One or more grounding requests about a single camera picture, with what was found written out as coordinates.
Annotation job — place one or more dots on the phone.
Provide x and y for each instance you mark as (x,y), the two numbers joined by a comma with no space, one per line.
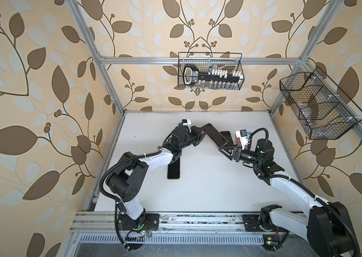
(214,135)
(173,172)
(228,137)

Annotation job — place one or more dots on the back wire basket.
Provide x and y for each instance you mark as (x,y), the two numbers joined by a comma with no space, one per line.
(219,60)

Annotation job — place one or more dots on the wire basket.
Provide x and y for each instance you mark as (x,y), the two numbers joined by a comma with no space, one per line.
(219,60)
(324,110)

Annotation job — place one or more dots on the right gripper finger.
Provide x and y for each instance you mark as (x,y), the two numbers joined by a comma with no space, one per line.
(228,152)
(229,148)

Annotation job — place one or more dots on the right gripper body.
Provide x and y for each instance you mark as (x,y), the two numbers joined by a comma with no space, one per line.
(245,156)

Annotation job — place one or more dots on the aluminium frame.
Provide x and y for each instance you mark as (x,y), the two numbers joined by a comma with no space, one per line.
(304,70)

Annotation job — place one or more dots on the right wire basket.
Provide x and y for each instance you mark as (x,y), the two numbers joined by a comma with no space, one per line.
(324,110)

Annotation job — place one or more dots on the socket set on black rail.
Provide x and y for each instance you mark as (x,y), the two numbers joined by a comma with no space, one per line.
(214,78)

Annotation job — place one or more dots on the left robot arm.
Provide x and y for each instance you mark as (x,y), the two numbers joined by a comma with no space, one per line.
(122,182)

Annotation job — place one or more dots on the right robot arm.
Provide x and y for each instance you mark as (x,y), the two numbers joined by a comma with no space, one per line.
(325,225)

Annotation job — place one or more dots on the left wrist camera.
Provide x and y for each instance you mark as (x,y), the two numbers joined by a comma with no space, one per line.
(185,122)

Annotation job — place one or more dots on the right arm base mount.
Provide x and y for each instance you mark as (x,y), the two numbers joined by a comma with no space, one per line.
(273,237)

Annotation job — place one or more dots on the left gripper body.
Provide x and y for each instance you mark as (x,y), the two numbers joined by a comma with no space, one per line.
(192,136)

